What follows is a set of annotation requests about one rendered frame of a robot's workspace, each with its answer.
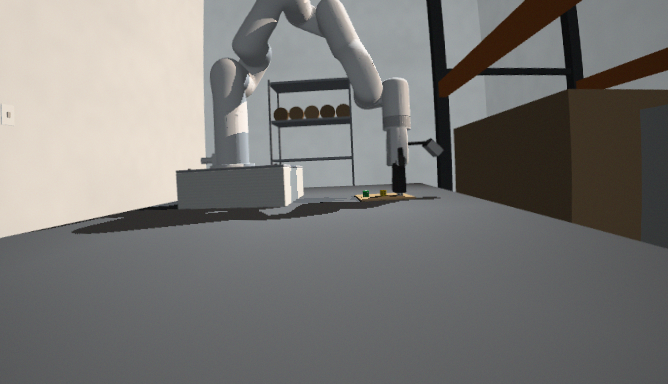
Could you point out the tan square mat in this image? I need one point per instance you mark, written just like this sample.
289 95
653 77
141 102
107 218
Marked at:
390 196

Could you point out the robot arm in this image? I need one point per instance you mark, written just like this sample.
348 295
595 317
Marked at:
228 77

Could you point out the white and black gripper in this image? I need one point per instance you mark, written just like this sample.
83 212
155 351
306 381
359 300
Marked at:
396 139

